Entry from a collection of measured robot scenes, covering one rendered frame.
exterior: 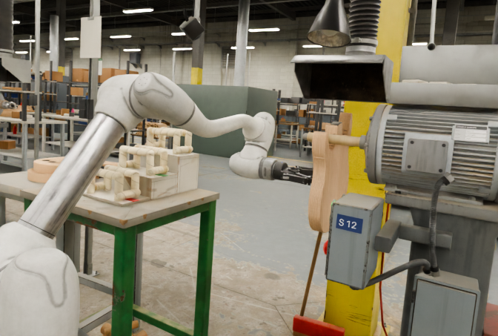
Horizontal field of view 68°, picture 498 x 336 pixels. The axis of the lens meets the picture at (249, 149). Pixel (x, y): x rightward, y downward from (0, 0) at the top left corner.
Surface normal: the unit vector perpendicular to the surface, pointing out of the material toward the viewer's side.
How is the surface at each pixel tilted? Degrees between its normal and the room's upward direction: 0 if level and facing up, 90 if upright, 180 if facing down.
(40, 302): 80
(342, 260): 90
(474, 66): 90
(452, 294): 90
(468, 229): 107
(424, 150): 90
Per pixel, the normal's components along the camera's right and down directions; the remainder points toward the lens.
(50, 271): 0.66, -0.38
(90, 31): -0.49, 0.06
